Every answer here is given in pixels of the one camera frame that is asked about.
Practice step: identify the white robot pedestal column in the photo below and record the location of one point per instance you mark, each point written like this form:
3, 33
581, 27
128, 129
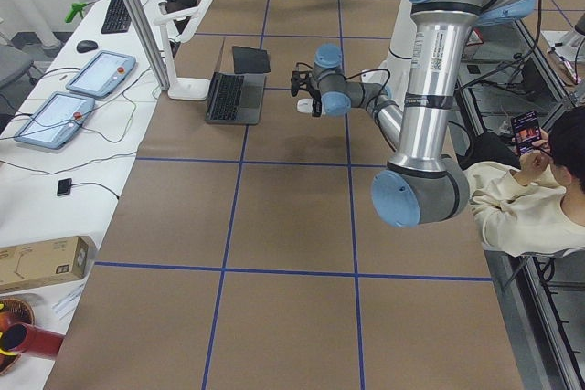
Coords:
399, 55

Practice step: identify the cardboard box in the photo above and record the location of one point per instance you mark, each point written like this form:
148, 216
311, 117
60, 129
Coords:
44, 263

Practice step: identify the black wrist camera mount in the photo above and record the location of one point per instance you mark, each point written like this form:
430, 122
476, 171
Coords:
301, 80

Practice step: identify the aluminium frame post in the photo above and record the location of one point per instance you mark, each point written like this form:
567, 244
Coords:
146, 38

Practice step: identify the lower blue teach pendant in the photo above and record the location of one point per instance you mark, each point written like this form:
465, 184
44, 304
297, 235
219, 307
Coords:
56, 121

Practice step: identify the person in cream sweater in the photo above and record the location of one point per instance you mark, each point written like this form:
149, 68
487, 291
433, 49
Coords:
537, 206

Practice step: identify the white wireless mouse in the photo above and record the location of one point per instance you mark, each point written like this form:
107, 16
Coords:
305, 106

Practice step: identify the green handled tool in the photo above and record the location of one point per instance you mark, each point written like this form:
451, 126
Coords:
76, 9

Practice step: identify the blue teach pendant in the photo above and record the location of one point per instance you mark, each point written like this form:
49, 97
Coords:
102, 74
56, 121

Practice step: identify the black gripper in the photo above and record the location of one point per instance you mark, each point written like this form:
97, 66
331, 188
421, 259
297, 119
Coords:
315, 106

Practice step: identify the black computer mouse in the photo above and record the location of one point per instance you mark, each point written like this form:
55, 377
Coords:
85, 46

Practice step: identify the white desk lamp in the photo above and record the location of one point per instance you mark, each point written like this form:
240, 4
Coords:
183, 83

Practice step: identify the upper blue teach pendant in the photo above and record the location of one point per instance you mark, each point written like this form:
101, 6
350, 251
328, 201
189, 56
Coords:
102, 74

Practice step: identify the black mouse pad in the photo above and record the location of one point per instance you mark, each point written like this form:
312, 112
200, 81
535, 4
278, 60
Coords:
250, 60

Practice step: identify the red bottle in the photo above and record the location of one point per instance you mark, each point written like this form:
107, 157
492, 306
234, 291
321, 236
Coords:
22, 338

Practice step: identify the small black puck device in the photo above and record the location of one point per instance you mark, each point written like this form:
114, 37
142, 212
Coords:
64, 186

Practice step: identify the grey laptop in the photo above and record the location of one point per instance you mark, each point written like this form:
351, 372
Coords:
234, 99

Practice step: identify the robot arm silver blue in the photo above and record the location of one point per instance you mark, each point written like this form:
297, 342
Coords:
421, 184

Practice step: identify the smartphone in hand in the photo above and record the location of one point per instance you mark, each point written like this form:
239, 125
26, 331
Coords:
526, 131

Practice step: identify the black keyboard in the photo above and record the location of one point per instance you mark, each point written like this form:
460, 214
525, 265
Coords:
117, 18

